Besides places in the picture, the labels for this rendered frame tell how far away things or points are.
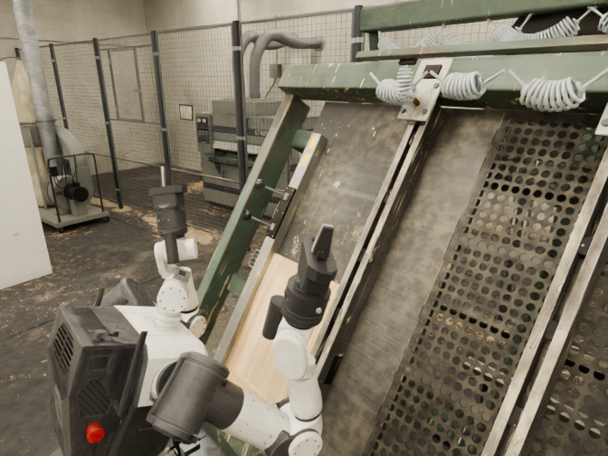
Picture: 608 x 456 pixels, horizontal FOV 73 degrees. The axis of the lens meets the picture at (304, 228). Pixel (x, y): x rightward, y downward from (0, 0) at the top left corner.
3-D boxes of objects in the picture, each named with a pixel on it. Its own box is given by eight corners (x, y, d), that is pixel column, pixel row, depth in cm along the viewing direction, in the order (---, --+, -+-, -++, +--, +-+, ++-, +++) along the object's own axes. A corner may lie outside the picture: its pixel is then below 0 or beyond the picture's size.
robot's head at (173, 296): (150, 319, 92) (161, 281, 92) (156, 305, 102) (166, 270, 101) (180, 326, 94) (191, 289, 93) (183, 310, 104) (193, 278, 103)
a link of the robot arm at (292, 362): (300, 337, 79) (308, 392, 84) (312, 311, 87) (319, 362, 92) (269, 335, 81) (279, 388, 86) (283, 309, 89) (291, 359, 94)
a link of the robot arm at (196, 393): (223, 449, 79) (166, 422, 73) (201, 437, 86) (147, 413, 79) (251, 389, 85) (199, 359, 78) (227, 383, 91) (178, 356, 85)
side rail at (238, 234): (197, 342, 174) (175, 338, 167) (301, 107, 179) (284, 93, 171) (204, 348, 170) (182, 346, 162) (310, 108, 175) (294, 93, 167)
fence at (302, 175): (215, 370, 152) (207, 369, 149) (318, 137, 156) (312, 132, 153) (223, 377, 149) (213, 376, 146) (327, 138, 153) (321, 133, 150)
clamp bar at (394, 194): (283, 436, 123) (221, 441, 107) (437, 80, 128) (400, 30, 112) (305, 458, 116) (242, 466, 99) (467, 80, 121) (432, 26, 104)
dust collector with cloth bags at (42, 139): (18, 215, 615) (-21, 56, 542) (67, 204, 667) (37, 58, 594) (59, 235, 536) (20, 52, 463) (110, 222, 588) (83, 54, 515)
